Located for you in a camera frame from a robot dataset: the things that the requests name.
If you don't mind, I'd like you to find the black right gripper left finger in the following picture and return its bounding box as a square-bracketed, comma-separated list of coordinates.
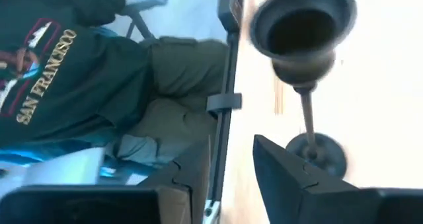
[0, 135, 213, 224]

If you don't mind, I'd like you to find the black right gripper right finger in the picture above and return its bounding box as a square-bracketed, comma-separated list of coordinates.
[252, 133, 423, 224]

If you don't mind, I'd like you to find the black candlestick holder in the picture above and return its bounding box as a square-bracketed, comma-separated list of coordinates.
[248, 0, 358, 179]

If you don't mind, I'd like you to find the person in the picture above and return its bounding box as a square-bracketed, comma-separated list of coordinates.
[0, 0, 231, 172]

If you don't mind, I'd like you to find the grey office chair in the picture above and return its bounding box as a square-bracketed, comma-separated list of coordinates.
[112, 0, 173, 42]

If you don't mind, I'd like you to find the black aluminium table frame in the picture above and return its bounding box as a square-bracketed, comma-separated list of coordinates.
[201, 0, 246, 224]

